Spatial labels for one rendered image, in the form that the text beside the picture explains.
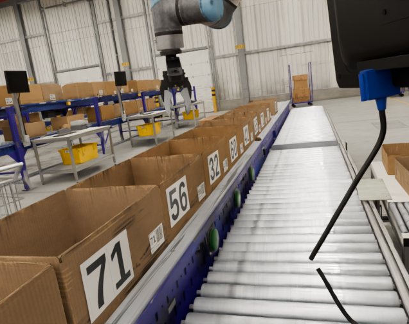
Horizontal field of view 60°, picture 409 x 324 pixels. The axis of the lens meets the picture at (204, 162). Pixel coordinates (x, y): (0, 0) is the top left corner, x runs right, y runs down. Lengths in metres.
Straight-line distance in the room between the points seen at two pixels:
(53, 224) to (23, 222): 0.10
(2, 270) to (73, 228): 0.45
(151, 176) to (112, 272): 0.69
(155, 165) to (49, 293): 0.84
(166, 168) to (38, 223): 0.53
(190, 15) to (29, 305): 0.88
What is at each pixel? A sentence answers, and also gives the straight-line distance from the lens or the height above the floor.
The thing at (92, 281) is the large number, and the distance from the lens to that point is 0.69.
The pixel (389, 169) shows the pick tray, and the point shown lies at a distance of 1.95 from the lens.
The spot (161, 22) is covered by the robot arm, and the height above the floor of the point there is 1.49.
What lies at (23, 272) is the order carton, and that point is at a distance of 0.65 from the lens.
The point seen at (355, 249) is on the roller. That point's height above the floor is 0.74.
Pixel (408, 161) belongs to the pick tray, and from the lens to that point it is 1.89.
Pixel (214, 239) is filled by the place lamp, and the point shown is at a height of 0.82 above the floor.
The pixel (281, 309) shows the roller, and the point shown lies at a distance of 0.93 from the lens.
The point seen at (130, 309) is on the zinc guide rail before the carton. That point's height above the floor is 0.89.
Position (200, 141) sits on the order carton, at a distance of 1.69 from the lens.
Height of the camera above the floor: 1.28
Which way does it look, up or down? 12 degrees down
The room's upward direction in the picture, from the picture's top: 7 degrees counter-clockwise
